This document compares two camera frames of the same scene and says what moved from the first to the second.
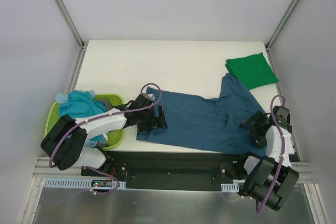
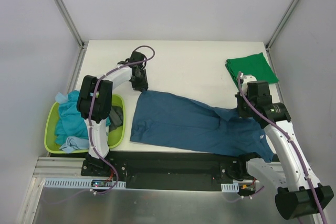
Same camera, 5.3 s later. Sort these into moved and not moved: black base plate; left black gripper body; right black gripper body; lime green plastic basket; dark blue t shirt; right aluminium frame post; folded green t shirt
Moved: left black gripper body; right black gripper body; dark blue t shirt
Not moved: lime green plastic basket; folded green t shirt; black base plate; right aluminium frame post
